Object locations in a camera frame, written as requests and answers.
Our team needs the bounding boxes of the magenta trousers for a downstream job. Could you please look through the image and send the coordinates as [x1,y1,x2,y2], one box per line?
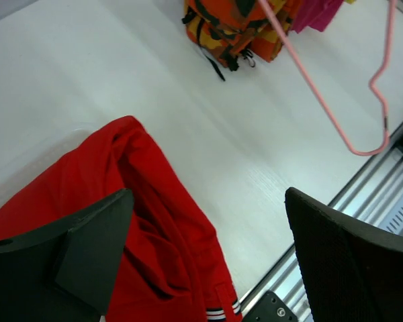
[292,0,344,33]

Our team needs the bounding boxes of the orange black patterned trousers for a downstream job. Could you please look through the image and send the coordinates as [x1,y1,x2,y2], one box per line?
[181,0,283,80]

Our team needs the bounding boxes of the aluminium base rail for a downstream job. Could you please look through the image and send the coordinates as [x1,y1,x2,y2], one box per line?
[241,122,403,321]

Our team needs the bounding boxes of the red trousers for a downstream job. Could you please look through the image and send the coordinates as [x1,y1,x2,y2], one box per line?
[0,116,242,321]

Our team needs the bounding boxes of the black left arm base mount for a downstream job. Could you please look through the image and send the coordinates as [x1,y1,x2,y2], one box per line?
[242,290,298,322]

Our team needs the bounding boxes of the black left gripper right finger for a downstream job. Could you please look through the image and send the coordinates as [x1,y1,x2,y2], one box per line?
[285,188,403,321]

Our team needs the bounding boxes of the white plastic perforated basket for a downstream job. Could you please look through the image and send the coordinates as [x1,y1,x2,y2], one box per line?
[0,123,97,208]

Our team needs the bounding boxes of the grey slotted cable duct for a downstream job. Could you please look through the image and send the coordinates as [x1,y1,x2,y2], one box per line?
[383,195,403,235]

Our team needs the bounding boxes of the pink hanger with red trousers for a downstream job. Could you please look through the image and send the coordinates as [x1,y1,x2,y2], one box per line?
[258,0,398,157]

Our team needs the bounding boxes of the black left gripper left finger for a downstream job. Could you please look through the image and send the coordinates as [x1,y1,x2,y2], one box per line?
[0,189,134,321]

